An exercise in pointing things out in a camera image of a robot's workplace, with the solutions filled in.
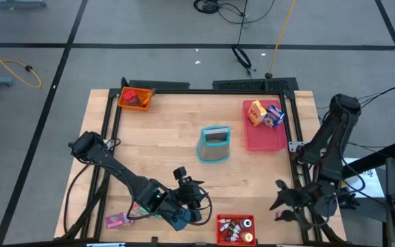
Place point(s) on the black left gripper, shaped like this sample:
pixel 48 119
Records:
pixel 189 197

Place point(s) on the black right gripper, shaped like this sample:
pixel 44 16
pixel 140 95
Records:
pixel 317 202

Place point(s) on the blue grey basket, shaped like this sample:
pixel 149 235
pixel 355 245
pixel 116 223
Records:
pixel 214 151

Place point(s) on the yellow Chefmaster colour bottle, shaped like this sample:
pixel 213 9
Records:
pixel 248 237

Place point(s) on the green Apple Jacks cereal box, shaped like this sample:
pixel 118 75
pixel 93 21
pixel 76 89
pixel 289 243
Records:
pixel 147 213

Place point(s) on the blue Frosted Flakes cereal box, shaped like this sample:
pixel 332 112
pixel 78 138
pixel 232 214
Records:
pixel 273 116

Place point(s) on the yellow Corn Pops cereal box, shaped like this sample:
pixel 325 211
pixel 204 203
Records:
pixel 256 113

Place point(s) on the small red box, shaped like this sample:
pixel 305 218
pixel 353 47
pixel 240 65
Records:
pixel 131 96

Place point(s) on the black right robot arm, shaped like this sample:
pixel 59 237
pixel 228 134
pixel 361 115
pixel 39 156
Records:
pixel 334 137

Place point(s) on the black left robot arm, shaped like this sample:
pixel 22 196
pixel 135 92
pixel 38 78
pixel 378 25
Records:
pixel 115 168

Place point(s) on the small dropper bottle white cap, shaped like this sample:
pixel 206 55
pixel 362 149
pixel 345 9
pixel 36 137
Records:
pixel 225 221
pixel 224 227
pixel 237 233

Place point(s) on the red plastic basket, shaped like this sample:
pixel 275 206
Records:
pixel 219 236

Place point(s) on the metal mounting plate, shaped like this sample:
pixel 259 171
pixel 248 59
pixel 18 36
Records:
pixel 295 145

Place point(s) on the pink plastic bin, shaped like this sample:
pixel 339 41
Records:
pixel 262 137

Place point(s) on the red cereal box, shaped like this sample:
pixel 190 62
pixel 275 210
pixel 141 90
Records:
pixel 135 207

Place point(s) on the white paper sheet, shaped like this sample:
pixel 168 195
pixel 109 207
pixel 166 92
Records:
pixel 362 182

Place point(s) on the small pink box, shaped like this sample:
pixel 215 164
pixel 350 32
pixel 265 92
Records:
pixel 118 220

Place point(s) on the black desk leg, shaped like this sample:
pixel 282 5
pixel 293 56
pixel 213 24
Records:
pixel 372 159

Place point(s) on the orange plastic basket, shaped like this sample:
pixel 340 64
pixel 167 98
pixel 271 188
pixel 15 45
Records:
pixel 139 107

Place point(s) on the black flat bar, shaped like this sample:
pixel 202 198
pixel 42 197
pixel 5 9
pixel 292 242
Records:
pixel 159 84

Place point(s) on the black perforated plate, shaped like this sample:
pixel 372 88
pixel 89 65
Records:
pixel 245 84

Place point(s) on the grey rolling stand base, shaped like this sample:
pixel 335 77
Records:
pixel 12 3

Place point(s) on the black table frame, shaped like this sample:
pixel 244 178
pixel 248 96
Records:
pixel 197 91

